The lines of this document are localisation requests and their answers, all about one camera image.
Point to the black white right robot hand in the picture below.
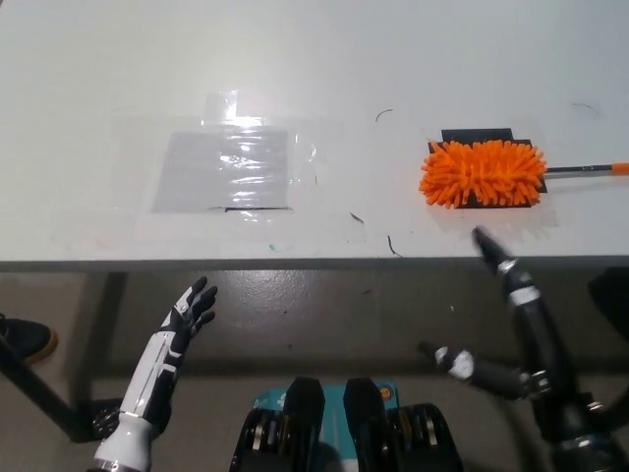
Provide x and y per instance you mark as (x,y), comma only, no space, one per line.
(540,334)

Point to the black shoe tan sole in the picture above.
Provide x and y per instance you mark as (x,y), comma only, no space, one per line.
(24,334)

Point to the black rounded object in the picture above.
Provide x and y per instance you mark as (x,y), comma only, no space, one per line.
(614,290)

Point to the orange microfibre extendable duster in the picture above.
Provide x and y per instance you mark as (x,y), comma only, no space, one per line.
(481,172)

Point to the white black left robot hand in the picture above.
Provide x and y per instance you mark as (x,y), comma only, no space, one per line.
(162,354)

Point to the black tape square patch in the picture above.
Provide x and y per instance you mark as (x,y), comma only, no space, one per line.
(476,134)

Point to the black metal table leg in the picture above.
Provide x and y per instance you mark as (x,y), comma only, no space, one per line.
(34,383)

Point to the clear adhesive film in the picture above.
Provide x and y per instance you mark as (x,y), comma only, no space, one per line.
(314,147)

